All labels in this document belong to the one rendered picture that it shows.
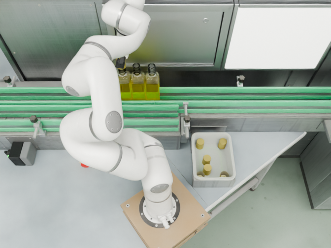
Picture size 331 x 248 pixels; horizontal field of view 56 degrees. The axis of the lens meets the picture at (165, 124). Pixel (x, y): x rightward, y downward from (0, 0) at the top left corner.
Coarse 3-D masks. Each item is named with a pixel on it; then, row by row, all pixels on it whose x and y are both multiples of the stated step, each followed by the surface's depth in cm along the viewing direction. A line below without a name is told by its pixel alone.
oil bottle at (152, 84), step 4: (156, 72) 122; (148, 76) 121; (156, 76) 121; (148, 80) 120; (152, 80) 120; (156, 80) 121; (148, 84) 122; (152, 84) 122; (156, 84) 122; (148, 88) 124; (152, 88) 124; (156, 88) 124; (148, 92) 126; (152, 92) 126; (156, 92) 126; (148, 96) 128; (152, 96) 128; (156, 96) 128
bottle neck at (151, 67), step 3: (150, 63) 117; (153, 63) 117; (150, 66) 118; (153, 66) 118; (150, 69) 117; (153, 69) 117; (150, 72) 118; (153, 72) 118; (150, 75) 120; (153, 75) 120
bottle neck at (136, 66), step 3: (135, 63) 118; (138, 63) 117; (132, 66) 117; (135, 66) 119; (138, 66) 117; (135, 69) 117; (138, 69) 117; (135, 72) 118; (138, 72) 118; (135, 75) 120; (138, 75) 120
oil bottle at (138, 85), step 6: (132, 72) 122; (132, 78) 121; (138, 78) 120; (144, 78) 123; (132, 84) 122; (138, 84) 122; (144, 84) 123; (132, 90) 125; (138, 90) 125; (144, 90) 125; (132, 96) 129; (138, 96) 129; (144, 96) 129
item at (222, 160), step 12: (204, 132) 136; (216, 132) 136; (192, 144) 133; (204, 144) 141; (216, 144) 141; (228, 144) 135; (192, 156) 130; (216, 156) 137; (228, 156) 134; (216, 168) 134; (228, 168) 133; (204, 180) 125; (216, 180) 125; (228, 180) 125
